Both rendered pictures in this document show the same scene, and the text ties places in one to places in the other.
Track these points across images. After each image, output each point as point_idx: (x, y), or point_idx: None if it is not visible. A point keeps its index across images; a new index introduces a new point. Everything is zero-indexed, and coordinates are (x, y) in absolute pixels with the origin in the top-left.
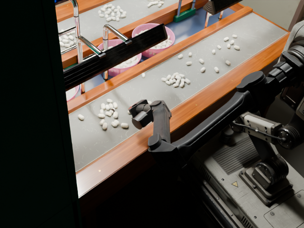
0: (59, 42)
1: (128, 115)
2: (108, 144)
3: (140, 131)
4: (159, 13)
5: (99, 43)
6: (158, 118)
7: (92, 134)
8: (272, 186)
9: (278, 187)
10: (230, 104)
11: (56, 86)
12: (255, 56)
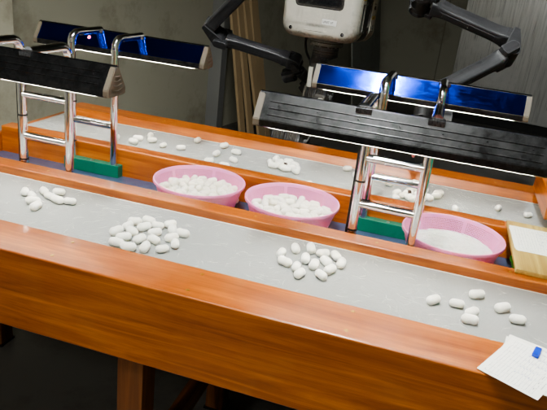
0: (343, 261)
1: (394, 186)
2: (454, 190)
3: (409, 172)
4: (107, 183)
5: (287, 220)
6: (458, 77)
7: (460, 200)
8: None
9: None
10: (452, 6)
11: None
12: (164, 124)
